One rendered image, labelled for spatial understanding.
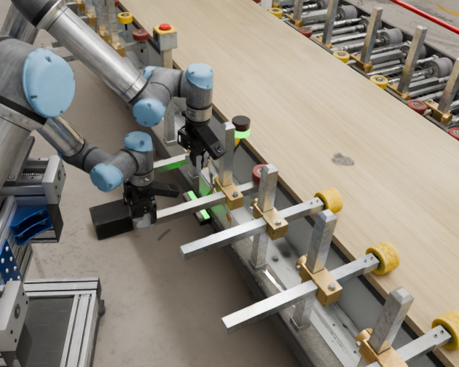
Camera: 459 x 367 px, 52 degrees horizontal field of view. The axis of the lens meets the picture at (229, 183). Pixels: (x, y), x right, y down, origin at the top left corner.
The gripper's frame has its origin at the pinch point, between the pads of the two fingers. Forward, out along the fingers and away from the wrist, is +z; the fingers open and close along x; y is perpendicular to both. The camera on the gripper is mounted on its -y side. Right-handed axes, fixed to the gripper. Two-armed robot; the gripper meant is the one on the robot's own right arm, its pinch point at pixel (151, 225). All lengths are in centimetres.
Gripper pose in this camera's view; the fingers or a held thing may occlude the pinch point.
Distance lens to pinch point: 154.7
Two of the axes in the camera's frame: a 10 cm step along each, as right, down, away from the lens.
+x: 4.7, 6.0, -6.6
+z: -0.6, 7.6, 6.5
